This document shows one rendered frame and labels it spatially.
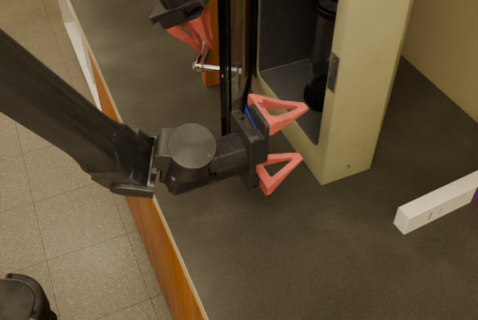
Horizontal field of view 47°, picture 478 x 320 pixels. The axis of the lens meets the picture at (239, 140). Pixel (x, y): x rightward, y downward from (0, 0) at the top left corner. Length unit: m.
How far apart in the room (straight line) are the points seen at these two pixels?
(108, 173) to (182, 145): 0.10
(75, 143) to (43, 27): 2.83
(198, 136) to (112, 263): 1.52
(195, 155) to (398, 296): 0.46
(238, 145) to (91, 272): 1.46
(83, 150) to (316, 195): 0.54
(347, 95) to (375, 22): 0.14
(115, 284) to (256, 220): 1.14
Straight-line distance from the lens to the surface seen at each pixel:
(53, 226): 2.29
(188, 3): 0.89
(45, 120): 0.57
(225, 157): 0.72
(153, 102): 1.25
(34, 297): 1.84
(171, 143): 0.64
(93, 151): 0.63
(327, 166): 1.04
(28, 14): 3.58
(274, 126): 0.70
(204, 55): 0.92
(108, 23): 1.54
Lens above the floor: 1.74
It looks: 44 degrees down
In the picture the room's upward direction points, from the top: straight up
